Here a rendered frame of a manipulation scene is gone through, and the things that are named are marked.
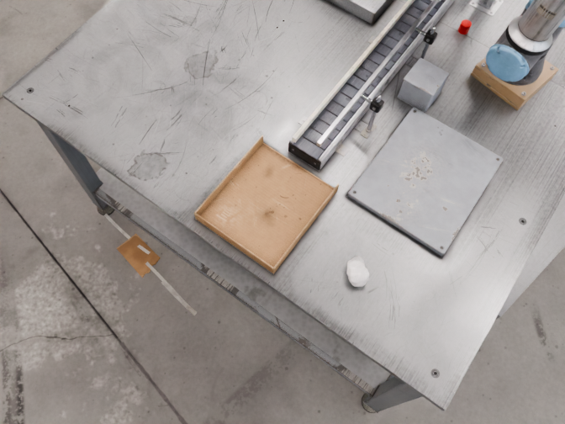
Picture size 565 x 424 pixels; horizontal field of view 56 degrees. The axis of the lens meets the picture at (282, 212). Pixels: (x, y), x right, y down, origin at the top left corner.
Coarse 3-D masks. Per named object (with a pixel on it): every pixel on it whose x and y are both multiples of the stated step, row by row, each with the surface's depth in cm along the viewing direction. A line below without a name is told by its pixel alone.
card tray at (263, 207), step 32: (256, 160) 149; (288, 160) 149; (224, 192) 145; (256, 192) 145; (288, 192) 145; (320, 192) 145; (224, 224) 141; (256, 224) 141; (288, 224) 141; (256, 256) 133
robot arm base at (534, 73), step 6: (546, 54) 150; (540, 60) 151; (534, 66) 152; (540, 66) 153; (534, 72) 154; (540, 72) 156; (522, 78) 155; (528, 78) 155; (534, 78) 156; (516, 84) 157; (522, 84) 157; (528, 84) 157
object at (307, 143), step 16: (416, 0) 170; (416, 16) 167; (432, 16) 167; (400, 32) 164; (416, 32) 164; (384, 48) 161; (400, 48) 161; (368, 64) 158; (352, 80) 156; (336, 96) 153; (352, 96) 153; (368, 96) 157; (336, 112) 151; (352, 112) 151; (320, 128) 149; (336, 128) 149; (304, 144) 146
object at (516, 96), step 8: (480, 64) 160; (544, 64) 161; (472, 72) 163; (480, 72) 161; (488, 72) 159; (544, 72) 160; (552, 72) 160; (480, 80) 163; (488, 80) 160; (496, 80) 158; (536, 80) 158; (544, 80) 158; (488, 88) 162; (496, 88) 160; (504, 88) 157; (512, 88) 156; (520, 88) 156; (528, 88) 157; (536, 88) 157; (504, 96) 159; (512, 96) 157; (520, 96) 155; (528, 96) 155; (512, 104) 159; (520, 104) 157
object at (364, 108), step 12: (444, 12) 173; (432, 24) 168; (420, 36) 164; (408, 48) 162; (396, 72) 162; (384, 84) 158; (372, 96) 154; (360, 108) 152; (348, 132) 153; (288, 144) 147; (336, 144) 148; (300, 156) 149; (324, 156) 145
